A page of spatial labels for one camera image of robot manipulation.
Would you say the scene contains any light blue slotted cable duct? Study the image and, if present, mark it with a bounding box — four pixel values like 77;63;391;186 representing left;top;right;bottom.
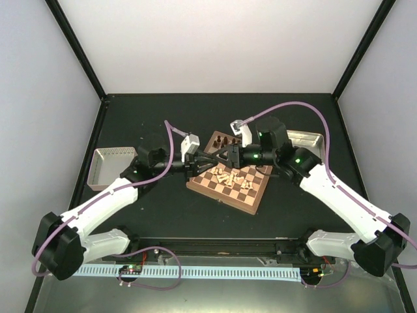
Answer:
74;263;301;282

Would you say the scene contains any row of dark chess pieces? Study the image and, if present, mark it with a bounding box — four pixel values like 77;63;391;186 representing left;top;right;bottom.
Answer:
210;134;241;149

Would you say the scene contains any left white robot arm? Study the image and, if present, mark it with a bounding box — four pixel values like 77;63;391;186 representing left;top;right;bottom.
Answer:
32;134;219;280

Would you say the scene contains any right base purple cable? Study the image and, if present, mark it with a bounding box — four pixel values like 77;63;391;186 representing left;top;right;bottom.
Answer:
299;257;351;290

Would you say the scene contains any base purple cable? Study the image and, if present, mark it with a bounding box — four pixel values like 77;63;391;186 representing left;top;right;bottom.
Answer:
299;257;351;290
117;246;182;291

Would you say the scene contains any pile of light chess pieces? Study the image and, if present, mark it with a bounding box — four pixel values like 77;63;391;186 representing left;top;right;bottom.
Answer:
208;167;255;190

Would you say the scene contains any pink plastic tray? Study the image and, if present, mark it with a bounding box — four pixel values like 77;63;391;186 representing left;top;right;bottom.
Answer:
87;147;137;191

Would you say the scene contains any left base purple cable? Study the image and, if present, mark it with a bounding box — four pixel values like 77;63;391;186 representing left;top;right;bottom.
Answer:
117;246;182;291

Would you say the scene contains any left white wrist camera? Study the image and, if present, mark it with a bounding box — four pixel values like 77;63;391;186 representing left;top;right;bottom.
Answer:
180;134;200;162

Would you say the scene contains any silver metal tin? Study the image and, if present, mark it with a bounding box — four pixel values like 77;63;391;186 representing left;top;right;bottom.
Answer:
287;130;326;161

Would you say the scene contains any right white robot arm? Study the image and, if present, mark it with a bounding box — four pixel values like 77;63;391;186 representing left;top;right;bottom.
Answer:
193;117;410;277

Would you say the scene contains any wooden chess board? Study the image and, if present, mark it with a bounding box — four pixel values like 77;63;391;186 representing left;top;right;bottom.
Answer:
186;130;274;216

